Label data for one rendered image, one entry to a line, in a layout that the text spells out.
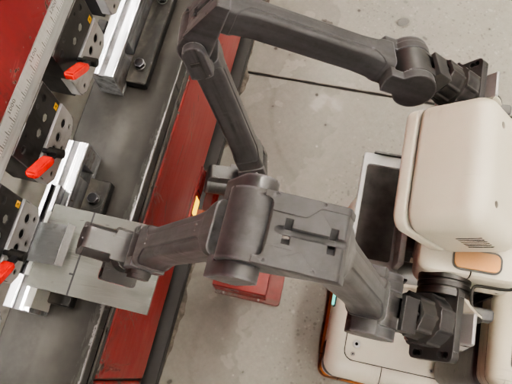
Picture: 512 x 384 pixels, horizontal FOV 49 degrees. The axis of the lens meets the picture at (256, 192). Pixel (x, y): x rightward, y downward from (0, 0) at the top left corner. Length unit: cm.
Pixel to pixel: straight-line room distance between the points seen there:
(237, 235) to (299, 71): 196
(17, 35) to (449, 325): 83
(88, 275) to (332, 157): 135
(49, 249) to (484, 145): 85
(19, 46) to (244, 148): 46
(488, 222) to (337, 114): 161
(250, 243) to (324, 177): 174
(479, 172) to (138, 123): 87
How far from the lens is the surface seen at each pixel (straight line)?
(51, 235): 124
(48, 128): 113
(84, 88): 123
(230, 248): 54
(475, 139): 86
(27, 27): 103
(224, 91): 103
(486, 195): 83
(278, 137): 233
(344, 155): 231
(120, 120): 145
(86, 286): 121
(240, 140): 114
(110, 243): 95
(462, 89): 108
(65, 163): 134
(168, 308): 213
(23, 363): 137
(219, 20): 91
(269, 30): 94
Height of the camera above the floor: 213
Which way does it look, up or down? 71 degrees down
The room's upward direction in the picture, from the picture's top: 8 degrees counter-clockwise
